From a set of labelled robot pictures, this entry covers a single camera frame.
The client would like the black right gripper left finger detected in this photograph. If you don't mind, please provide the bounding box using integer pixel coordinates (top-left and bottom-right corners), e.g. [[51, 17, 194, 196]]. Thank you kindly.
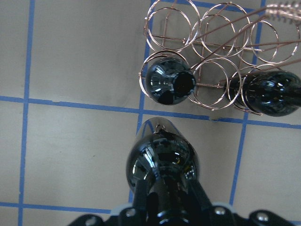
[[132, 180, 148, 212]]

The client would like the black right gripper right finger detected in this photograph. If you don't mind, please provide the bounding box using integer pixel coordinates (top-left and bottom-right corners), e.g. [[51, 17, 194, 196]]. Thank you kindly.
[[188, 181, 212, 211]]

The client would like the copper wire wine basket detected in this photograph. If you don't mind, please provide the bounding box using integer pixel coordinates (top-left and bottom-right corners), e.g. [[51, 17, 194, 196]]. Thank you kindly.
[[139, 1, 301, 115]]

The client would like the dark glass wine bottle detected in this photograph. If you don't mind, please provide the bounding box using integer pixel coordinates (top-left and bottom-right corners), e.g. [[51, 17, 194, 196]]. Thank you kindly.
[[126, 117, 199, 226]]

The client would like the dark bottle in basket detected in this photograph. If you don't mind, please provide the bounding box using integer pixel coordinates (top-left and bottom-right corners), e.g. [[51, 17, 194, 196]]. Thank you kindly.
[[145, 57, 196, 105], [228, 70, 301, 117]]

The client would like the dark bottle in basket right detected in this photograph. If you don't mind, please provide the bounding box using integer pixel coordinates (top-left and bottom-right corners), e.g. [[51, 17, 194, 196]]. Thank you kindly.
[[145, 57, 196, 105]]

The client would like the dark bottle in basket left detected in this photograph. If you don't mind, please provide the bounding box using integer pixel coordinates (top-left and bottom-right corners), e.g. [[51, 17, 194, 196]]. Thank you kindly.
[[228, 70, 301, 117]]

